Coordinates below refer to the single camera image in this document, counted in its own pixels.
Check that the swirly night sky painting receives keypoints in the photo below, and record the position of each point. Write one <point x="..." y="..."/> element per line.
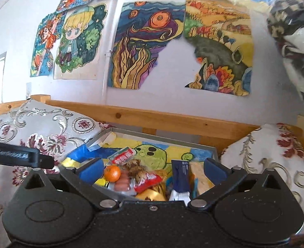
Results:
<point x="144" y="29"/>

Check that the blond child green poster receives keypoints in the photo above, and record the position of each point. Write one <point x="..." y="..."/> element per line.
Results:
<point x="78" y="52"/>

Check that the pale yellow snack in tray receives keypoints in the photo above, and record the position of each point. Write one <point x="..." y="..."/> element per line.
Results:
<point x="199" y="182"/>

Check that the orange tangerine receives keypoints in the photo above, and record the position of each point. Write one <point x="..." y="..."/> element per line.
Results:
<point x="112" y="173"/>

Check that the wooden bed frame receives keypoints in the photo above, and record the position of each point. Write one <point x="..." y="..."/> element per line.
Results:
<point x="218" y="133"/>

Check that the yellow landscape painting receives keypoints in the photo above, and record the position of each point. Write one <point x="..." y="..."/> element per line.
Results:
<point x="221" y="34"/>

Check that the grey metal tray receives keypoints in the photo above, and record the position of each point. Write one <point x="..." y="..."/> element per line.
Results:
<point x="156" y="153"/>

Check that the quail egg red packet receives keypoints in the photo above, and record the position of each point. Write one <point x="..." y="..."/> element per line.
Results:
<point x="144" y="178"/>

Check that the yellow green snack bar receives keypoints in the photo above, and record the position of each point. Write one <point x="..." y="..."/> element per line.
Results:
<point x="122" y="156"/>

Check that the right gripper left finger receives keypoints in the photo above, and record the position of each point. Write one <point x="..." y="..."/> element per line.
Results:
<point x="82" y="179"/>

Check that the pink sausage pack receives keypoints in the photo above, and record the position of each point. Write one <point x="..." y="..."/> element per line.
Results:
<point x="124" y="185"/>

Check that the floral white red bedspread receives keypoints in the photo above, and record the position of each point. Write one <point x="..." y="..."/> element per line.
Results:
<point x="56" y="131"/>

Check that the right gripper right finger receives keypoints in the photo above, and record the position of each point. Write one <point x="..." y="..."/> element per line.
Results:
<point x="225" y="181"/>

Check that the anime girl orange poster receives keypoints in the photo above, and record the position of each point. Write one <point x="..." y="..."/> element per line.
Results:
<point x="48" y="32"/>

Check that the plastic-wrapped patterned bundle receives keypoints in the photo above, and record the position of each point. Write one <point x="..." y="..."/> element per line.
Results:
<point x="286" y="25"/>

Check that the blue white snack packet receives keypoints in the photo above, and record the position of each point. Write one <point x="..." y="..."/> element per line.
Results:
<point x="181" y="181"/>

